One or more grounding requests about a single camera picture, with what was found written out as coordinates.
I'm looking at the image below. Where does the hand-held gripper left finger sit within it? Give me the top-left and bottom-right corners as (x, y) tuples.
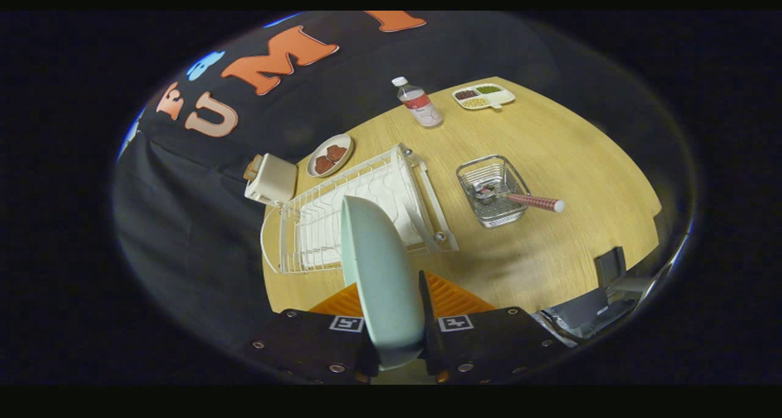
(241, 282), (381, 385)

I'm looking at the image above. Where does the grey chair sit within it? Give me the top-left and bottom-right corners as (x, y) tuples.
(538, 246), (673, 345)

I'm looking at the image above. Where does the beige oval dish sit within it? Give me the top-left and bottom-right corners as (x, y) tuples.
(306, 133), (355, 178)

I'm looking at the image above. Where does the spoon with red patterned handle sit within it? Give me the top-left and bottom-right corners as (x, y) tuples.
(474, 185), (565, 214)

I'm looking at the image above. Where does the white toaster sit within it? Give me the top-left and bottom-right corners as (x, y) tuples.
(244, 153), (299, 207)

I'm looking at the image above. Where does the metal wire basket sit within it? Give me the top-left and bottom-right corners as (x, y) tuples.
(456, 155), (532, 229)

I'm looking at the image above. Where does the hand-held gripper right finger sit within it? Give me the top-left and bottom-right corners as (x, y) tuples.
(417, 270), (578, 385)

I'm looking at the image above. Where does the white wire dish rack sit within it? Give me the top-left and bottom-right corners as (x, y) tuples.
(260, 143), (460, 275)

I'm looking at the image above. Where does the clear water bottle red label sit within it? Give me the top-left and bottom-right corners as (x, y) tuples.
(392, 76), (444, 129)

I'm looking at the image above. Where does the pale green plate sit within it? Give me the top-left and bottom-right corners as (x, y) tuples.
(340, 195), (426, 372)

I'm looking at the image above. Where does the white divided tray with beans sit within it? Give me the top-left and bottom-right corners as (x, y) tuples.
(452, 82), (516, 111)

